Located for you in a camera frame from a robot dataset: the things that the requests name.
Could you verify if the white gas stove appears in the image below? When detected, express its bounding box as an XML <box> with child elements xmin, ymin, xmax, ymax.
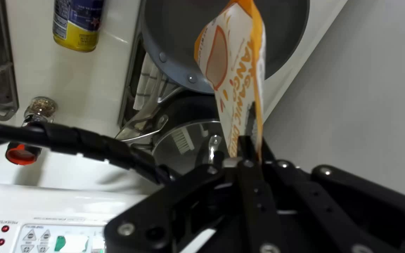
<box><xmin>0</xmin><ymin>0</ymin><xmax>349</xmax><ymax>253</ymax></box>

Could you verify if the yellow and blue spray can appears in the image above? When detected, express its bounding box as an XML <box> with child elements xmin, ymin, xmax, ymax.
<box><xmin>53</xmin><ymin>0</ymin><xmax>106</xmax><ymax>52</ymax></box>

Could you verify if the glass pepper grinder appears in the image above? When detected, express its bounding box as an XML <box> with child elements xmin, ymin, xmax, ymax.
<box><xmin>5</xmin><ymin>96</ymin><xmax>58</xmax><ymax>167</ymax></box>

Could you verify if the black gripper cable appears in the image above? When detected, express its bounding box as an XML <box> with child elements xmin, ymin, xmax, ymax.
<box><xmin>0</xmin><ymin>118</ymin><xmax>179</xmax><ymax>187</ymax></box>

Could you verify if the black lidded saucepan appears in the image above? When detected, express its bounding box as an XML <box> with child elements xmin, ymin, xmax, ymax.
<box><xmin>153</xmin><ymin>94</ymin><xmax>229</xmax><ymax>174</ymax></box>

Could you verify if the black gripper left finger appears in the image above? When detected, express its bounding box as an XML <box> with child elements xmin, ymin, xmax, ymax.
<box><xmin>223</xmin><ymin>157</ymin><xmax>243</xmax><ymax>169</ymax></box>

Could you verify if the dark nonstick frying pan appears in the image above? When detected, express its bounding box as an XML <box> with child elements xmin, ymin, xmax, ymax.
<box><xmin>141</xmin><ymin>0</ymin><xmax>311</xmax><ymax>94</ymax></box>

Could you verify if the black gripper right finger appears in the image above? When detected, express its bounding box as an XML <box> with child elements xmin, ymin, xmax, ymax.
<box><xmin>238</xmin><ymin>136</ymin><xmax>275</xmax><ymax>163</ymax></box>

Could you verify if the checked kitchen cloth under pan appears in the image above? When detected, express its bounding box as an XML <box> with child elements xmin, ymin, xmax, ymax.
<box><xmin>134</xmin><ymin>55</ymin><xmax>174</xmax><ymax>111</ymax></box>

